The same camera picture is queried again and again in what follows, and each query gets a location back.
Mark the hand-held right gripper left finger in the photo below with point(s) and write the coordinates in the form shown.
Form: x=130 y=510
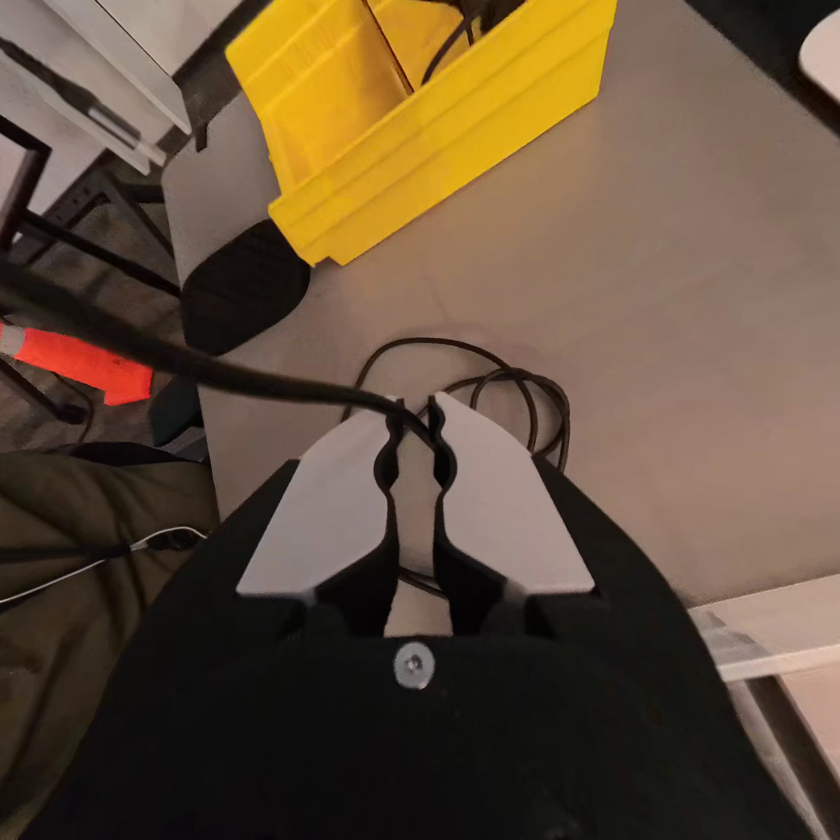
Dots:
x=322 y=519

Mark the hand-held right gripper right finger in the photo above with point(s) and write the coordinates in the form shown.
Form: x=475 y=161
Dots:
x=512 y=519

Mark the yellow plastic bin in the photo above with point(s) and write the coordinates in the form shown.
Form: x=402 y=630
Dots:
x=433 y=118

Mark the black quilted cushion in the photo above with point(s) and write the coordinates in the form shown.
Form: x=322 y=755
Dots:
x=243 y=289

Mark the orange floor cone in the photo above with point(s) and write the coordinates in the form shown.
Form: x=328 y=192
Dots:
x=85 y=361

